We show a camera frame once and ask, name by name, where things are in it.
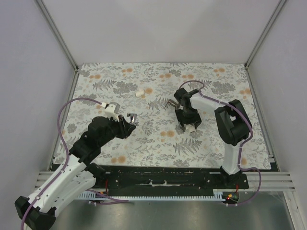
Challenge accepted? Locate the aluminium frame post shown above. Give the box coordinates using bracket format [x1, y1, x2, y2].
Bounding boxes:
[244, 0, 288, 69]
[35, 0, 78, 72]

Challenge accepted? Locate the aluminium front rail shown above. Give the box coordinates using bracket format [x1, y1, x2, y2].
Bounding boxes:
[35, 172, 295, 192]

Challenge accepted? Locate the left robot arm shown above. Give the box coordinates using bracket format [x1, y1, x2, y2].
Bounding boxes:
[15, 115, 136, 230]

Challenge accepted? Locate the white elbow fitting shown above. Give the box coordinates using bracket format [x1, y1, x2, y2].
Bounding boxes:
[186, 125, 196, 133]

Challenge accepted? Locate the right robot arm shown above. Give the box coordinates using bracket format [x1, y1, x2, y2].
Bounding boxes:
[174, 88, 253, 184]

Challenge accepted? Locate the floral patterned table mat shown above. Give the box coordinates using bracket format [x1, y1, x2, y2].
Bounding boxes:
[53, 63, 272, 170]

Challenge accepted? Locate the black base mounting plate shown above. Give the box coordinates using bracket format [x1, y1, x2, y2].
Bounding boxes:
[94, 165, 249, 190]

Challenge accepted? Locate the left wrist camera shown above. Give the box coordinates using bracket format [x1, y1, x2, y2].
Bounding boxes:
[101, 102, 120, 122]

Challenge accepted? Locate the aluminium frame post left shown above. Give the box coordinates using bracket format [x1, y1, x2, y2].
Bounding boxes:
[35, 0, 78, 72]

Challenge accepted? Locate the white elbow fitting left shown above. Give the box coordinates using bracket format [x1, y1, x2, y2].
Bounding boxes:
[135, 89, 145, 98]

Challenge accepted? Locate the bronze water faucet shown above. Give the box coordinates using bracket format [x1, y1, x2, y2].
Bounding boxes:
[165, 99, 182, 110]

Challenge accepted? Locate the white slotted cable duct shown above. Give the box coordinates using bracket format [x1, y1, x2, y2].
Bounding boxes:
[76, 191, 239, 202]

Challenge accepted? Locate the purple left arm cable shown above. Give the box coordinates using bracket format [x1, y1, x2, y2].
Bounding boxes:
[20, 97, 131, 230]

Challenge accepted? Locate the aluminium frame post right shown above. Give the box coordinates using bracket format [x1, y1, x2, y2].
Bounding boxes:
[244, 0, 288, 69]

